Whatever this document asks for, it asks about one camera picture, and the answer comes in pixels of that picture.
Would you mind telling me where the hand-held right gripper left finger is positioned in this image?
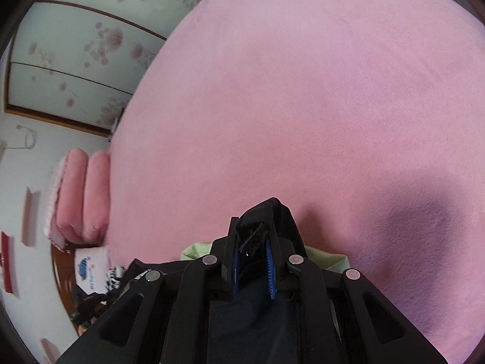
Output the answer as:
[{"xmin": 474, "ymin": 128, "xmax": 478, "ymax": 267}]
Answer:
[{"xmin": 57, "ymin": 216, "xmax": 243, "ymax": 364}]

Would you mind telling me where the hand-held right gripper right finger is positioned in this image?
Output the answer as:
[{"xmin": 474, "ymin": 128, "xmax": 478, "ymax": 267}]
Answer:
[{"xmin": 265, "ymin": 237, "xmax": 446, "ymax": 364}]

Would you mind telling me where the green and black jacket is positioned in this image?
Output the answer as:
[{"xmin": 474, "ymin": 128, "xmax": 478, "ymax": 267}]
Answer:
[{"xmin": 114, "ymin": 197, "xmax": 350, "ymax": 364}]

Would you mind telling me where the white printed pillow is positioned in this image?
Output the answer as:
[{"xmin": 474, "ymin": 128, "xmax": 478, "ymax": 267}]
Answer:
[{"xmin": 74, "ymin": 246, "xmax": 111, "ymax": 293}]

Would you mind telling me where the black and white patterned garment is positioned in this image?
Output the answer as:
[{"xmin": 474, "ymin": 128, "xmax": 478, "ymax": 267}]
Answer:
[{"xmin": 109, "ymin": 266, "xmax": 126, "ymax": 289}]

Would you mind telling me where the wooden headboard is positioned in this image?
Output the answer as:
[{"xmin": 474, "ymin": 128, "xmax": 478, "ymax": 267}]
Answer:
[{"xmin": 51, "ymin": 241, "xmax": 89, "ymax": 336}]

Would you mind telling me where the plain pink pillow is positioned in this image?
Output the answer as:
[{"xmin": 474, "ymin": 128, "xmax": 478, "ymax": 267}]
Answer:
[{"xmin": 81, "ymin": 151, "xmax": 112, "ymax": 244}]

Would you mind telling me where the pink pillow with lace trim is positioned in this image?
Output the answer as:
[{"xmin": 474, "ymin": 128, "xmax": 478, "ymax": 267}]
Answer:
[{"xmin": 43, "ymin": 148, "xmax": 90, "ymax": 251}]

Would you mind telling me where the pink bed blanket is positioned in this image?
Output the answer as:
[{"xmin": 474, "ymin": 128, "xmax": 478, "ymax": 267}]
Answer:
[{"xmin": 108, "ymin": 0, "xmax": 485, "ymax": 364}]

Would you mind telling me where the floral wardrobe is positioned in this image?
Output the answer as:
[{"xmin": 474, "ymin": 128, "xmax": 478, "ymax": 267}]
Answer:
[{"xmin": 4, "ymin": 0, "xmax": 224, "ymax": 139}]

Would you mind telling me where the red wall hanging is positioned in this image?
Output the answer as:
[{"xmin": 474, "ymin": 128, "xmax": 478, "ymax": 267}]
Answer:
[{"xmin": 0, "ymin": 231, "xmax": 16, "ymax": 295}]

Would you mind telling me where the pink wall shelf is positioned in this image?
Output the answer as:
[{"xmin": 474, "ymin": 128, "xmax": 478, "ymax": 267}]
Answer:
[{"xmin": 21, "ymin": 187, "xmax": 41, "ymax": 247}]

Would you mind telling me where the white wall cable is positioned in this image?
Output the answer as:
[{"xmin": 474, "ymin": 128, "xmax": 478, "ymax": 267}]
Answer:
[{"xmin": 15, "ymin": 124, "xmax": 37, "ymax": 149}]

